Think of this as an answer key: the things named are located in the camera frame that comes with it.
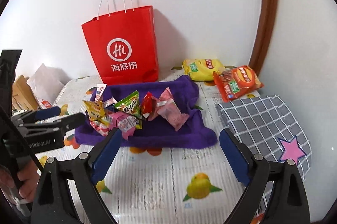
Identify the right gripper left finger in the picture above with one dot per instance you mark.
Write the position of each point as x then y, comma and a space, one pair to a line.
90, 168

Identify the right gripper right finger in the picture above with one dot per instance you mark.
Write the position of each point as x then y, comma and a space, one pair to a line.
252, 170

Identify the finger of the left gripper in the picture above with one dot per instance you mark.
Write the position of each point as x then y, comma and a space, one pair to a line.
38, 115

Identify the yellow snack packet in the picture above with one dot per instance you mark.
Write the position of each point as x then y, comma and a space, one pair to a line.
96, 112

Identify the pink snack bag with character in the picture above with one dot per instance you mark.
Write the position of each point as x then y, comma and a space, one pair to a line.
126, 123

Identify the blue snack packet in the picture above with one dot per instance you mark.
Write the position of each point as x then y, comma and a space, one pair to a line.
111, 108

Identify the light pink snack packet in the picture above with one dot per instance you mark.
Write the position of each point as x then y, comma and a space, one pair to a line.
100, 88

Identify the green snack bag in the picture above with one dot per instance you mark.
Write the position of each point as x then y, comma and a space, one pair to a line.
130, 105

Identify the small red snack packet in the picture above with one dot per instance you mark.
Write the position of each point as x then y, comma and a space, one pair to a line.
148, 107

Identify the large pink snack bag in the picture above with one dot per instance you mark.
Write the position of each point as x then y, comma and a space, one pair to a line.
166, 107

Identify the person's left hand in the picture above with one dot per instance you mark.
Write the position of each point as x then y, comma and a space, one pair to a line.
28, 175

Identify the cardboard box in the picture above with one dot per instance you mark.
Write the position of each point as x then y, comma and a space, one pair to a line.
23, 98

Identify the white plastic bag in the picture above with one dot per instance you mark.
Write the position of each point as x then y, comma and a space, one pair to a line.
45, 86

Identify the grey checked folded cloth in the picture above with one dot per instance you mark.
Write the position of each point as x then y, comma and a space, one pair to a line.
267, 126

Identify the purple towel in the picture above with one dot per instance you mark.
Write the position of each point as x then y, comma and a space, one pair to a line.
158, 133

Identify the red chips bag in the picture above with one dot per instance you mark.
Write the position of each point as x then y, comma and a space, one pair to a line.
237, 82

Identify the yellow chips bag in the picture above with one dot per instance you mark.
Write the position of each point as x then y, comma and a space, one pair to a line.
202, 69

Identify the red paper shopping bag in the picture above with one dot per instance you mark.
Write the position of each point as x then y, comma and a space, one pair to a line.
123, 45

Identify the brown wooden door frame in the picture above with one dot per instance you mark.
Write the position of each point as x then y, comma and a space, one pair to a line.
264, 34

